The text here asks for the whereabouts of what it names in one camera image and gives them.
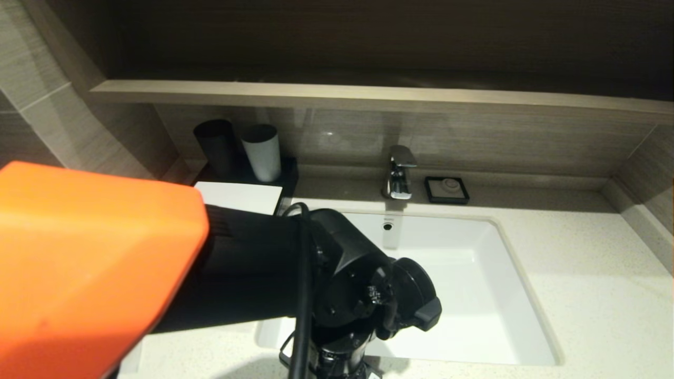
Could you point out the wooden wall shelf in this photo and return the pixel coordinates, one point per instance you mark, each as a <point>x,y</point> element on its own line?
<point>368,97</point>

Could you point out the black cup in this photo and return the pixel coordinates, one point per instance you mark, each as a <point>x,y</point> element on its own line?
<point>215,147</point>

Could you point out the black square soap dish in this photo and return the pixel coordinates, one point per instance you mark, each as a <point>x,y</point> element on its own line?
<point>432,197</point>

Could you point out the white ceramic sink basin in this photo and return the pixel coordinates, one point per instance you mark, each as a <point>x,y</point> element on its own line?
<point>474,305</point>

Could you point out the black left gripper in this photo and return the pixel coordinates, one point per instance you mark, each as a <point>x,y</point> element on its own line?
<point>339,363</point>

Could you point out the small round soap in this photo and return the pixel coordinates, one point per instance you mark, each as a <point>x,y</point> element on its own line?
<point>450,185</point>

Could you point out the black glossy storage box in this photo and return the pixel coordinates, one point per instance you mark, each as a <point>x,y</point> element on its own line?
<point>289,181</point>

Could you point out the chrome faucet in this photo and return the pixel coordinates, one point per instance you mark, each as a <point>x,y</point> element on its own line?
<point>398,176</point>

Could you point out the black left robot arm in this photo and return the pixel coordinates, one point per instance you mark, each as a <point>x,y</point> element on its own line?
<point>105,263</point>

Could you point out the white cup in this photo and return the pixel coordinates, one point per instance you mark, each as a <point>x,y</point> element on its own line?
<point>262,155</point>

